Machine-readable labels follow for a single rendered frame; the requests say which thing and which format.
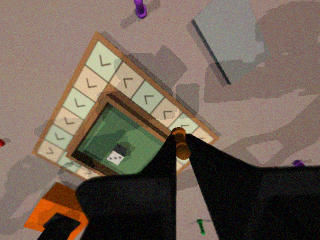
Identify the square ring of arrow tiles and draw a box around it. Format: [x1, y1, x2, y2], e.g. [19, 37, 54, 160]
[31, 31, 220, 180]

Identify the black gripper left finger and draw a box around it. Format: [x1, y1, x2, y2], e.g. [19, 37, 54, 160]
[76, 134, 177, 240]

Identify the grey die with black pips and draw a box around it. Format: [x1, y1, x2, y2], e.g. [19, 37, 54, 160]
[107, 143, 128, 165]

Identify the purple pawn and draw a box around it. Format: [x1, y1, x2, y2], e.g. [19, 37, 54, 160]
[293, 160, 306, 166]
[134, 0, 147, 19]

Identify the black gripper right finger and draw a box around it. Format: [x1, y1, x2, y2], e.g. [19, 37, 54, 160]
[185, 133, 320, 240]

